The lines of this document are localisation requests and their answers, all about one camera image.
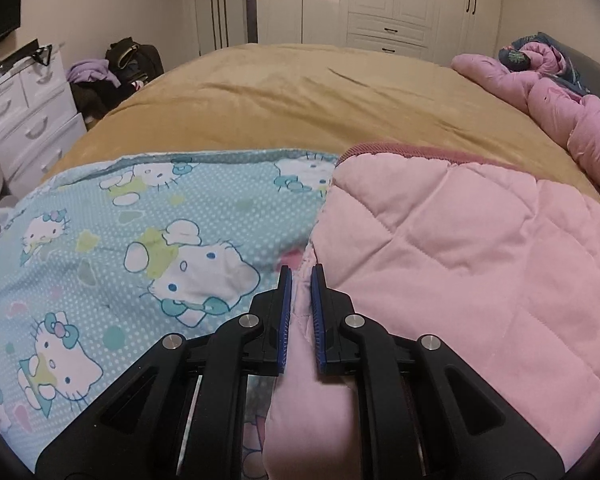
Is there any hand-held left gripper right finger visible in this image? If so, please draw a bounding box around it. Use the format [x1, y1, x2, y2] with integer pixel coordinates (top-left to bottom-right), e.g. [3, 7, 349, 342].
[310, 263, 566, 480]

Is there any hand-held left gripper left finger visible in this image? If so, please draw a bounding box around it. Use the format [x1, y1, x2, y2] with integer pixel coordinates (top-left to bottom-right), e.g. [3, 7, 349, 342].
[35, 265, 293, 480]

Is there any pink quilted jacket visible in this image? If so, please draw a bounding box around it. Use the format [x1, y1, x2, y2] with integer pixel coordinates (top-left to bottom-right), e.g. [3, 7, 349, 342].
[262, 142, 600, 480]

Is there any dark clothes pile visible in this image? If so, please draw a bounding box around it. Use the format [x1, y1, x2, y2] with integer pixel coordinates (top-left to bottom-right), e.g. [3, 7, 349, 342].
[70, 80, 146, 126]

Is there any blue cartoon printed blanket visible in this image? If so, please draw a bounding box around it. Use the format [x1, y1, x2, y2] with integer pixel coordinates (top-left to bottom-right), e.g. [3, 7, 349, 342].
[0, 147, 341, 480]

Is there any tan bed cover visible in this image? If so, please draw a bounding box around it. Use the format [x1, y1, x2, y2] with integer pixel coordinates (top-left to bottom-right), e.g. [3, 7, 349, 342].
[42, 42, 600, 211]

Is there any black backpack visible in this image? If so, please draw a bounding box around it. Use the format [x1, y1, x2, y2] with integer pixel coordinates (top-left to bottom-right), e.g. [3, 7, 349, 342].
[105, 37, 165, 86]

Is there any white door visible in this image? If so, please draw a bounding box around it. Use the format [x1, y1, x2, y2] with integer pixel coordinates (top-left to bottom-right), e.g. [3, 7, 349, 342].
[192, 0, 258, 56]

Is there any purple cloth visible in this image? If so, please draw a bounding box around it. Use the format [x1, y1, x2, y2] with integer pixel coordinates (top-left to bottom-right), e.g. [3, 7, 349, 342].
[67, 58, 123, 88]

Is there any pink puffy duvet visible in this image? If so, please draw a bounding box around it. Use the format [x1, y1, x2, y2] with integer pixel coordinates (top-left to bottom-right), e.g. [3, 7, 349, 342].
[451, 42, 600, 201]

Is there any white wardrobe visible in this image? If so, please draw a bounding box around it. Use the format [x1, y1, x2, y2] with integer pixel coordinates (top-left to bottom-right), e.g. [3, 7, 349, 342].
[257, 0, 503, 63]

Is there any white drawer chest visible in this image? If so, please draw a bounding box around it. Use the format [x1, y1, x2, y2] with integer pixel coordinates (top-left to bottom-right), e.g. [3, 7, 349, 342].
[0, 40, 88, 198]

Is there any dark floral quilt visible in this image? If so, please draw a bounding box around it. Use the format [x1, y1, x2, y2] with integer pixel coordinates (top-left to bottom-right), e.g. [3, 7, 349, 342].
[497, 32, 591, 96]

